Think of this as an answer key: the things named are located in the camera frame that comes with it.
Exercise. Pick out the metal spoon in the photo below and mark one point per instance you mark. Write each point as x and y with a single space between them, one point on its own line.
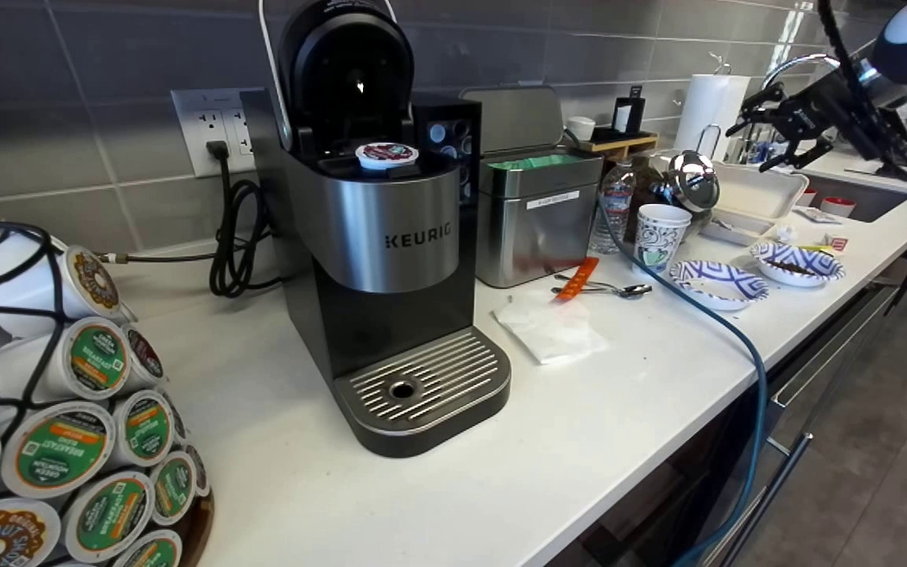
631 289

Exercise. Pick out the white paper towel roll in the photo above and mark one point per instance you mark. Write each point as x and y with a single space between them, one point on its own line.
711 113

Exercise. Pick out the green lid coffee pod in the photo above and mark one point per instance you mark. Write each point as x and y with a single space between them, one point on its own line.
199 471
96 356
145 431
150 552
57 448
172 488
109 516

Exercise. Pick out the silver metal tin box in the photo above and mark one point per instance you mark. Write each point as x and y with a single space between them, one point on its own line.
532 239

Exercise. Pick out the grey metal box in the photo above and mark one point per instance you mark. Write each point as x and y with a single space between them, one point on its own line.
517 120

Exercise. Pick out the white pod in coffee maker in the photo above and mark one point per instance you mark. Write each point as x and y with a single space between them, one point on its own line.
384 157

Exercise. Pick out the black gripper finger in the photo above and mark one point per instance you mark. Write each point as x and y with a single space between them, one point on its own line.
764 103
794 154

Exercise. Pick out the sink basin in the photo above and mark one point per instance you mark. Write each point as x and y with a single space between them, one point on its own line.
863 199

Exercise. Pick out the patterned paper cup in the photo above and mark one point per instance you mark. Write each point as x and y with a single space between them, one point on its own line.
663 239

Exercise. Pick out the small white cup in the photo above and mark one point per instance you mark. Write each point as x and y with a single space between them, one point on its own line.
582 132

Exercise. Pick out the white wall outlet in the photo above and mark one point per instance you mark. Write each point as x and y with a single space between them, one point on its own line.
195 116

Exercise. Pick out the white paper napkin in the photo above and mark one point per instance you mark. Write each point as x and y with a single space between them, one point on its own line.
549 331

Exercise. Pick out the black bottle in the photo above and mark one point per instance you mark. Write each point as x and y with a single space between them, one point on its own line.
627 113

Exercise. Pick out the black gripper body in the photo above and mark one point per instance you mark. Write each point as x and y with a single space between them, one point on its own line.
826 104

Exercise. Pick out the wooden holder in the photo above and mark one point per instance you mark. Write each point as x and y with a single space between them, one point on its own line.
621 142

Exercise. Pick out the Keurig coffee maker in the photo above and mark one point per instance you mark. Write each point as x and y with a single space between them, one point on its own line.
391 230

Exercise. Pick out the white takeout container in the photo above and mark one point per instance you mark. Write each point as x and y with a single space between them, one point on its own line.
754 195

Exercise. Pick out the dark red lid coffee pod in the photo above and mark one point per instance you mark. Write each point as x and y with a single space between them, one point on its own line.
145 354

